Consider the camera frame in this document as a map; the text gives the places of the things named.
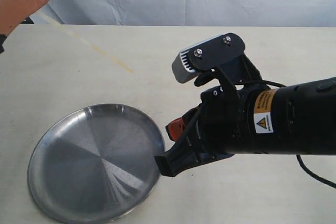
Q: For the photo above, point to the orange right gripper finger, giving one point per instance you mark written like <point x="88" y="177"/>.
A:
<point x="176" y="127"/>

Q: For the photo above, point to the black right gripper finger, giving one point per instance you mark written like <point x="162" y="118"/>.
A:
<point x="192" y="149"/>

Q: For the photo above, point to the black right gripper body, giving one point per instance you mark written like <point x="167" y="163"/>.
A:
<point x="222" y="123"/>

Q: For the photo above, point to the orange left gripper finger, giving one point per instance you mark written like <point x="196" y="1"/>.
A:
<point x="13" y="12"/>

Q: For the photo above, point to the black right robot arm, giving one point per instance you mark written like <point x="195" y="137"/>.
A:
<point x="293" y="120"/>

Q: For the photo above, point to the round stainless steel plate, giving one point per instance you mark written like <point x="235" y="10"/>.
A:
<point x="95" y="165"/>

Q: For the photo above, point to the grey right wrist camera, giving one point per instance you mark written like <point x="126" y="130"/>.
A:
<point x="205" y="55"/>

